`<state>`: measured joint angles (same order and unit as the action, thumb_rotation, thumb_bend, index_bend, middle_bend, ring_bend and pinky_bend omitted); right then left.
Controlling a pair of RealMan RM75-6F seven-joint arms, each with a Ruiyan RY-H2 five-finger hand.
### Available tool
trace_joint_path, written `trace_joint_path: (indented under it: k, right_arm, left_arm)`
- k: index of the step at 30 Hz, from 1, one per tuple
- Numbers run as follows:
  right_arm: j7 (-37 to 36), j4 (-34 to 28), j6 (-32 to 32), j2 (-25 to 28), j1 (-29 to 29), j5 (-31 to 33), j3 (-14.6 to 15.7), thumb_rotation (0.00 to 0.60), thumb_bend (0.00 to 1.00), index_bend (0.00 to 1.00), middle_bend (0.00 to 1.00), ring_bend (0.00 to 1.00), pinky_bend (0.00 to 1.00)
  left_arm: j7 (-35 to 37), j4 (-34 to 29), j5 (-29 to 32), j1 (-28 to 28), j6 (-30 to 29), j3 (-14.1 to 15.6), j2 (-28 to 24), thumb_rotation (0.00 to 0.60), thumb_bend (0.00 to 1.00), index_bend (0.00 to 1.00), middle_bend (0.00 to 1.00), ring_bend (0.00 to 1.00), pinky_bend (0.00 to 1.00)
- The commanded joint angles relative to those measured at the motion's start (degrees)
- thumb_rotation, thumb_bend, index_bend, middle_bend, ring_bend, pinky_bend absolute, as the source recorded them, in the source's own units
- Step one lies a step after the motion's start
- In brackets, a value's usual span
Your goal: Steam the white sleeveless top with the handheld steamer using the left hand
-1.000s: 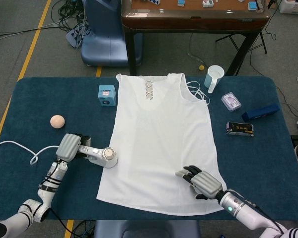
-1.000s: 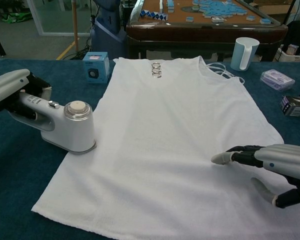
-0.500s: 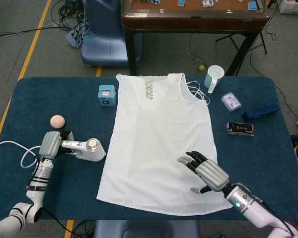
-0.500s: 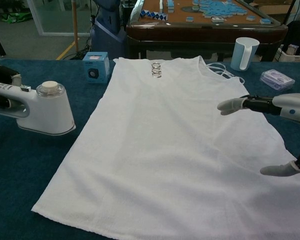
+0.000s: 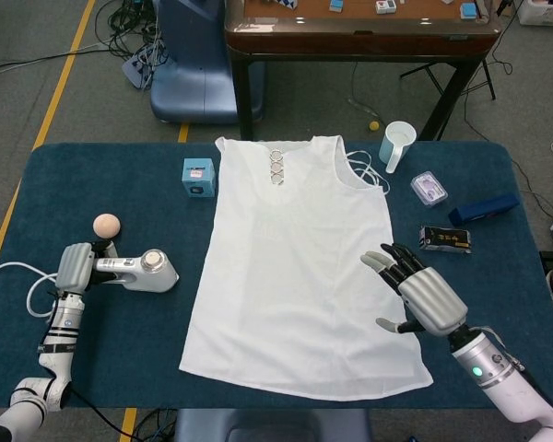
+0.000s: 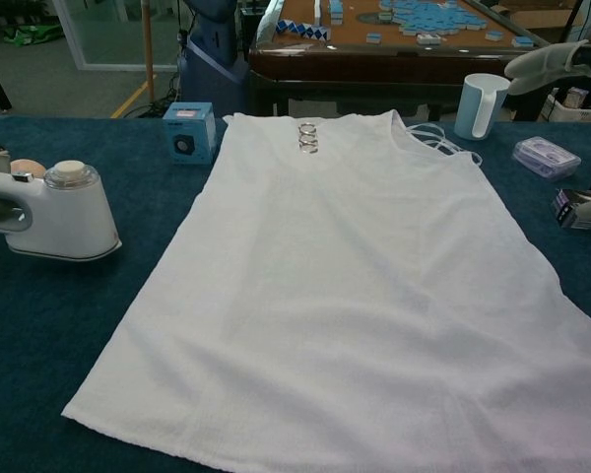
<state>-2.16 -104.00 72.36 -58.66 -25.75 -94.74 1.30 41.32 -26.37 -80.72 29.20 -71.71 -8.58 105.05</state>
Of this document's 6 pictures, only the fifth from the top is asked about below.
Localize brown mahjong table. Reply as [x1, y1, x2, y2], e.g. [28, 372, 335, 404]
[224, 0, 502, 142]

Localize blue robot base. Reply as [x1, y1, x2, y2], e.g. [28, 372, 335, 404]
[149, 0, 265, 126]

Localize black purple carton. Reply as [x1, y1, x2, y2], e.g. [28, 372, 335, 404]
[418, 225, 473, 255]

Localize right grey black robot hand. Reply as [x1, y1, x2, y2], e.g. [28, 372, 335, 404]
[359, 242, 470, 336]

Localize blue grey robot torso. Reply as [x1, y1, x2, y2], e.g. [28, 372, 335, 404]
[174, 408, 374, 442]

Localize clear plastic purple case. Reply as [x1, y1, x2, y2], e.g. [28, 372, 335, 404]
[409, 170, 449, 208]

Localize white sleeveless top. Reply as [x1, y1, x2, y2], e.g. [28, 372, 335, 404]
[178, 134, 434, 401]

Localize white storage basket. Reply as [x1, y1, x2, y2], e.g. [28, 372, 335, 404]
[515, 0, 553, 24]

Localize dark blue long box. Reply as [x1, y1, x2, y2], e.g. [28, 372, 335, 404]
[447, 192, 521, 227]

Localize blue power strip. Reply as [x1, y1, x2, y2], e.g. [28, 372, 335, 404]
[122, 45, 167, 88]

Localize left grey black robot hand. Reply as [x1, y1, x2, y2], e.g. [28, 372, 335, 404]
[55, 240, 121, 292]

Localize white handheld steam iron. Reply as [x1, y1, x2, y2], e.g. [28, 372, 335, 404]
[91, 249, 180, 292]

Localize light blue white pitcher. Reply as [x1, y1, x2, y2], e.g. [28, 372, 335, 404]
[378, 121, 418, 174]

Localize beige egg-shaped ball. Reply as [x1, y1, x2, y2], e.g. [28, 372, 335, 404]
[92, 214, 122, 239]

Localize light blue speaker box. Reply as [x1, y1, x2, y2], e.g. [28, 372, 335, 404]
[182, 157, 217, 199]

